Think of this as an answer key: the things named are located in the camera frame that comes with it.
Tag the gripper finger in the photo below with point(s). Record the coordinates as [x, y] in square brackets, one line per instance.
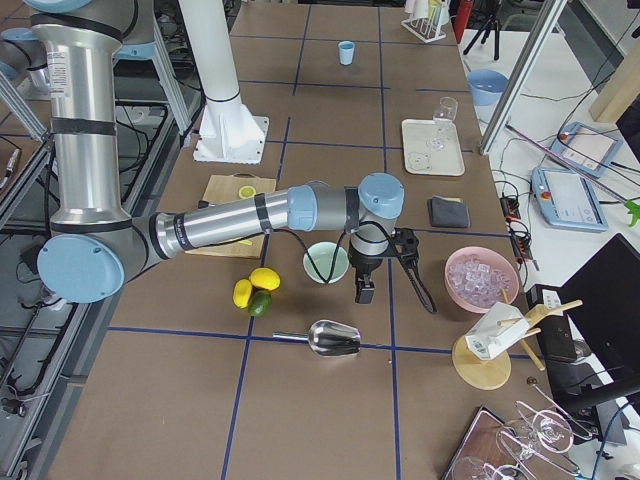
[361, 290]
[369, 290]

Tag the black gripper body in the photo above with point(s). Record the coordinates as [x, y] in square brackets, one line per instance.
[361, 263]

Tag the green ceramic bowl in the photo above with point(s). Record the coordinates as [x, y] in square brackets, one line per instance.
[325, 262]

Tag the light blue plastic cup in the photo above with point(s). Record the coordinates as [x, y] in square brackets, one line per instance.
[346, 51]

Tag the metal ice scoop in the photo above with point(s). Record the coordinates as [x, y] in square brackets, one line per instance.
[327, 338]

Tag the ice cubes in pink bowl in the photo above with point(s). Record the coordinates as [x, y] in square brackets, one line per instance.
[478, 283]

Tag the pink bowl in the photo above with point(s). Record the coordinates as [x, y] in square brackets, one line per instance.
[493, 259]

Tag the blue bowl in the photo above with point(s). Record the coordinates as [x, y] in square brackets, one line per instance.
[486, 86]

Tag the grey folded cloth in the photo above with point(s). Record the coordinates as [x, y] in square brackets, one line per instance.
[448, 213]

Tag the yellow lemon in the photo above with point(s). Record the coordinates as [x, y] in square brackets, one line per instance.
[242, 293]
[265, 278]

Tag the green lime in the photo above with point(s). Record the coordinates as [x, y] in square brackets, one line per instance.
[260, 303]

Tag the cream bear tray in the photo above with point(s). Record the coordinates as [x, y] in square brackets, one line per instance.
[417, 158]

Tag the white paper carton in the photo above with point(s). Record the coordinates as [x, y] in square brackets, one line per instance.
[496, 331]

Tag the lemon half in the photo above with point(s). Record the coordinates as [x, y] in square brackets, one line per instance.
[246, 191]

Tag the wooden cup stand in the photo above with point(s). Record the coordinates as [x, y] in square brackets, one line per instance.
[492, 374]

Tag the wooden cutting board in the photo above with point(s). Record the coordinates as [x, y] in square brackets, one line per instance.
[224, 189]

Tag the clear wine glass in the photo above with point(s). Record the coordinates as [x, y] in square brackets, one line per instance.
[443, 117]

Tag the blue teach pendant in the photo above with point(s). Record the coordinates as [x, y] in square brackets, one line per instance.
[566, 200]
[586, 148]

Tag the black monitor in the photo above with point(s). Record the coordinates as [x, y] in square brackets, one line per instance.
[608, 320]

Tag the upside down wine glass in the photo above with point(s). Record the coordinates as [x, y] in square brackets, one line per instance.
[540, 433]

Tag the black tripod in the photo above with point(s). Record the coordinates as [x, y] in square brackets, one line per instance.
[491, 25]

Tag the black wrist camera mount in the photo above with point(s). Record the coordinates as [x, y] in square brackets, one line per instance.
[405, 244]

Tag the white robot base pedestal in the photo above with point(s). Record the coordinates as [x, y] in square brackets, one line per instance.
[229, 133]

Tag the white wire cup rack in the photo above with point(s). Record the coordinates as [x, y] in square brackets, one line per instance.
[426, 19]

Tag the aluminium frame post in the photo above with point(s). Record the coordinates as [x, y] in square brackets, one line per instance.
[542, 28]

